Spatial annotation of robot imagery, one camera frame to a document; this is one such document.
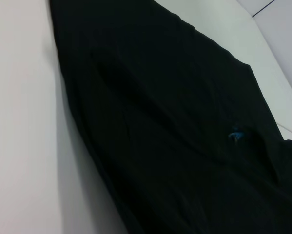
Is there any black t-shirt with FREE print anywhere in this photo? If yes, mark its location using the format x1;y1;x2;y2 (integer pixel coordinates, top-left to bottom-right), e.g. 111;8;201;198
49;0;292;234

